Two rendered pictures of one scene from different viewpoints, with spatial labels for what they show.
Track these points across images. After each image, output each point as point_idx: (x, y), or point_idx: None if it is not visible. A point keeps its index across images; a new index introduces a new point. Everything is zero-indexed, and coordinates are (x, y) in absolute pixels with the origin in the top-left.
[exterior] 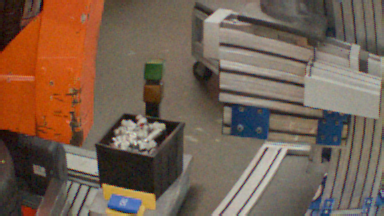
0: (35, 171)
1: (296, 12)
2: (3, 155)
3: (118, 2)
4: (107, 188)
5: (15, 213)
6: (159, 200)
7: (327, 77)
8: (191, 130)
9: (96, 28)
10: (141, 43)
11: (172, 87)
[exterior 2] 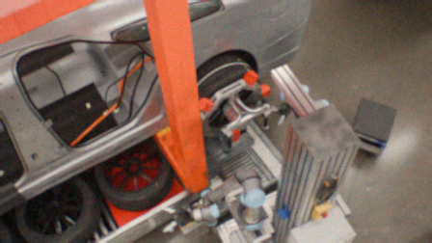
0: None
1: (241, 216)
2: (160, 180)
3: (393, 37)
4: None
5: (149, 202)
6: (199, 222)
7: (235, 239)
8: None
9: (202, 174)
10: (365, 82)
11: (345, 118)
